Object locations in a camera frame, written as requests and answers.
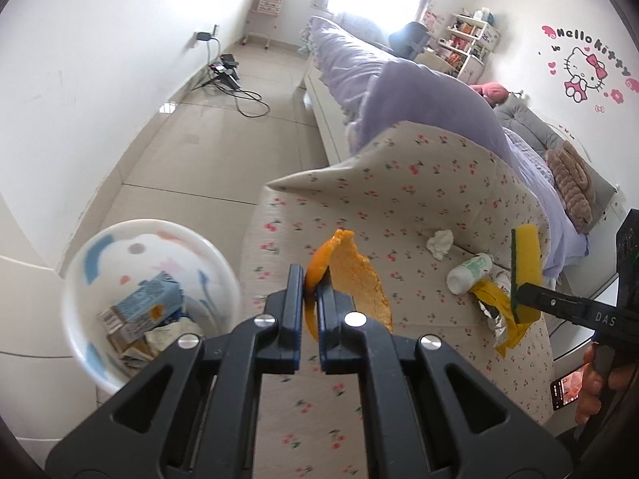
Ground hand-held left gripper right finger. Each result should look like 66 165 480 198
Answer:
317 282 572 479

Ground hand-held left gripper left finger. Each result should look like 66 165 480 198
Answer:
45 264 305 479

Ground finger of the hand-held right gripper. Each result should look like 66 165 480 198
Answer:
516 282 622 333

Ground yellow and green sponge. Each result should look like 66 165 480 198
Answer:
510 224 542 325

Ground orange fruit peel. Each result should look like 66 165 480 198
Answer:
304 230 395 342

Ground blue and white carton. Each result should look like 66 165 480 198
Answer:
112 272 183 340

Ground white patterned plastic bin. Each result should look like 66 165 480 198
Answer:
60 218 243 395

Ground person's right hand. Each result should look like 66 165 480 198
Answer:
574 346 635 425

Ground crumpled silver foil wrapper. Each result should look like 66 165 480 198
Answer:
476 297 512 347

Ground yellow plastic bag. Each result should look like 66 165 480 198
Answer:
472 279 532 357

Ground black smartphone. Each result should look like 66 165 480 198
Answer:
550 365 592 411

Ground white plastic bottle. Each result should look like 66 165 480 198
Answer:
447 253 495 295

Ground brown fluffy pillow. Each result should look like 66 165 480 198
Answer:
546 140 595 233

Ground crumpled white tissue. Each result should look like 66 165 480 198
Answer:
426 230 454 260

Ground cherry print tablecloth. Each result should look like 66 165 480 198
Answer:
240 122 557 479

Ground grey pillow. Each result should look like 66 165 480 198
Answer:
494 95 615 220

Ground pink plush toy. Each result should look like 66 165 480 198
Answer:
472 81 510 105

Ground bed with purple blanket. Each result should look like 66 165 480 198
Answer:
302 15 585 280

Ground white wardrobe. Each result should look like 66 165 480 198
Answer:
0 194 101 460

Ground white storage shelf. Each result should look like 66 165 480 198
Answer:
439 7 502 78

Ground dark blue office chair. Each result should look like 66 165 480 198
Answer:
389 21 433 61

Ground pink small chair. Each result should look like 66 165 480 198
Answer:
244 0 289 51

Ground pink cat wall sticker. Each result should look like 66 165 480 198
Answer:
542 22 639 111

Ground black floor cable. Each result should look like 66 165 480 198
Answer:
234 87 270 118

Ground white bed frame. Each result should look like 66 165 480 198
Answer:
302 57 360 163

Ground power strip and cables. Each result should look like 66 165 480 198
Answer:
192 54 260 95

